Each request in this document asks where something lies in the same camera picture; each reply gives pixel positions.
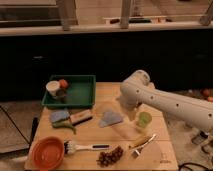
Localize grey-blue towel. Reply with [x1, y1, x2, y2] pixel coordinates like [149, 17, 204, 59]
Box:
[99, 111, 123, 128]

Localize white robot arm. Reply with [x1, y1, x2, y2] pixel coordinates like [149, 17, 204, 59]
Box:
[120, 70, 213, 134]

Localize wooden block brush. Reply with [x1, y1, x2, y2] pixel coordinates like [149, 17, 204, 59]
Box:
[70, 110, 93, 126]

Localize orange ball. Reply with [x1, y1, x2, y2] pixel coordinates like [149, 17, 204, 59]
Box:
[59, 79, 69, 89]

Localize green plastic tray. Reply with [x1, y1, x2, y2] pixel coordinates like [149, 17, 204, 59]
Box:
[42, 75, 96, 109]

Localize dark small cup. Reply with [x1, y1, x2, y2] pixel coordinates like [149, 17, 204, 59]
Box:
[56, 89, 66, 99]

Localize green plastic cup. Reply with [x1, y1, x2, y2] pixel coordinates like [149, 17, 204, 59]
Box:
[137, 112, 152, 128]

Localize white cup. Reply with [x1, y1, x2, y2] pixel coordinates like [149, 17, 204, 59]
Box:
[46, 81, 60, 96]

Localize blue sponge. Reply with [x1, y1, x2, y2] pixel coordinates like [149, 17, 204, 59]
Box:
[50, 110, 70, 123]

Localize green pepper toy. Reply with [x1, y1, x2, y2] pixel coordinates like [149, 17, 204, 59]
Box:
[51, 121, 76, 134]

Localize yellow banana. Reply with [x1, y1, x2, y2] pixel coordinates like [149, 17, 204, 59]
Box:
[129, 136, 151, 149]

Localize white dish brush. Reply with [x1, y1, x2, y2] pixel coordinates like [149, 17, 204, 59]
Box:
[64, 140, 109, 154]

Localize bunch of red grapes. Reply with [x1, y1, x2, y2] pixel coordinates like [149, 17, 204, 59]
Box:
[97, 146, 124, 167]

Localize orange bowl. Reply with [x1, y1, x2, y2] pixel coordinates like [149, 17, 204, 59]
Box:
[31, 137, 64, 171]

